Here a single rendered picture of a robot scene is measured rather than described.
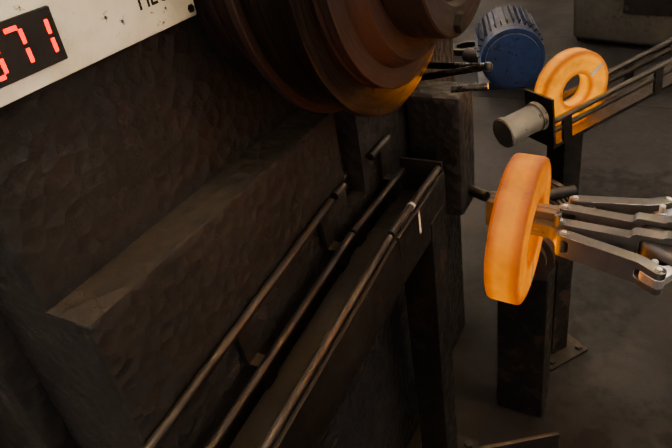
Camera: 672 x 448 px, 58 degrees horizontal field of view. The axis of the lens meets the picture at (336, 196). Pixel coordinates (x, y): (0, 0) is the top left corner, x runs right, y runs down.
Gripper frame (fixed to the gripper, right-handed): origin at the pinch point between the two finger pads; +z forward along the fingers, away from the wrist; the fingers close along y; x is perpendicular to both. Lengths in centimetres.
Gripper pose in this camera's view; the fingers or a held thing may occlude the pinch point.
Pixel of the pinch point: (521, 215)
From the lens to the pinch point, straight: 64.7
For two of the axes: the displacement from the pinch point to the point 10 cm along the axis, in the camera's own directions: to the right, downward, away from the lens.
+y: 4.6, -5.2, 7.2
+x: -1.0, -8.3, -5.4
